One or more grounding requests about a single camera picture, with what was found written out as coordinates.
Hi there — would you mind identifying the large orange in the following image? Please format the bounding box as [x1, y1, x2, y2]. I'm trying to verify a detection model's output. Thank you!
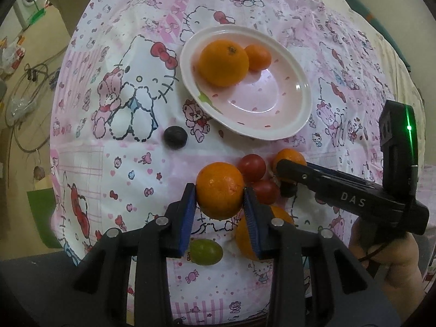
[235, 205, 296, 261]
[198, 40, 250, 88]

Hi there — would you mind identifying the person's right hand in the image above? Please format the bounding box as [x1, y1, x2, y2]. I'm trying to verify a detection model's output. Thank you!
[348, 218, 422, 301]

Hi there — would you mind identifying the red cherry tomato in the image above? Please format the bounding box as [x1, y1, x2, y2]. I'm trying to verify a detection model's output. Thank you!
[251, 179, 281, 205]
[237, 154, 267, 183]

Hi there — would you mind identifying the green grape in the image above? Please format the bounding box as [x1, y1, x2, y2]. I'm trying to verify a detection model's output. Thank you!
[189, 239, 223, 266]

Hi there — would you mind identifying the pink white oval plate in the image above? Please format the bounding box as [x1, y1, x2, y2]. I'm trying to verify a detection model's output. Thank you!
[179, 25, 312, 141]

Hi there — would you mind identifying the small orange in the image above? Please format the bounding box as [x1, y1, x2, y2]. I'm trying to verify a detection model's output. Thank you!
[244, 44, 272, 72]
[272, 148, 308, 174]
[196, 162, 245, 220]

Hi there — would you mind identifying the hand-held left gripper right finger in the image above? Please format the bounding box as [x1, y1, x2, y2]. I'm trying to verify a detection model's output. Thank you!
[243, 187, 385, 327]

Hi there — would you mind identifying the cream duvet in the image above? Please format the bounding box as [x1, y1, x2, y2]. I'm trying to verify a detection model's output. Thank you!
[320, 0, 428, 167]

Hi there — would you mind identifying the red white plastic bag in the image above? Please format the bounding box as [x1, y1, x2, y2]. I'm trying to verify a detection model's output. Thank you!
[0, 39, 27, 75]

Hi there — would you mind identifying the dark purple grape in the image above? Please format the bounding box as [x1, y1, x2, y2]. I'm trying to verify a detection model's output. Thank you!
[163, 126, 188, 150]

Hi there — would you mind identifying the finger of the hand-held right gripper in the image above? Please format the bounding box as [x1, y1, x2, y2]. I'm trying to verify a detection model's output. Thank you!
[275, 158, 375, 195]
[306, 162, 379, 188]

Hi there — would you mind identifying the coiled hose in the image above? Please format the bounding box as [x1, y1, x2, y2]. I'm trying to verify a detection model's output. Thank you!
[4, 62, 59, 154]

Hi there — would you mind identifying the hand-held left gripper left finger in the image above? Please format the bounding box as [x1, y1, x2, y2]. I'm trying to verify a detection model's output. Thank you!
[72, 183, 198, 327]

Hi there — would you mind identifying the clear plastic bag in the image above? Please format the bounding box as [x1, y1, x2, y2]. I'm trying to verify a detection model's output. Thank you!
[8, 90, 36, 116]

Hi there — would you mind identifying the teal mat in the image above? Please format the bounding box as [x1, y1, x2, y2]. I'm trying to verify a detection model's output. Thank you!
[341, 0, 414, 72]

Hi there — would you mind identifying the person's dark clothing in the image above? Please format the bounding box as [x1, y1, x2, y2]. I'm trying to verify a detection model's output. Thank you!
[0, 255, 137, 327]

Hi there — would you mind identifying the pink cartoon printed blanket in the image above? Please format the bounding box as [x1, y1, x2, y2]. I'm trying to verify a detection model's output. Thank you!
[49, 0, 426, 314]

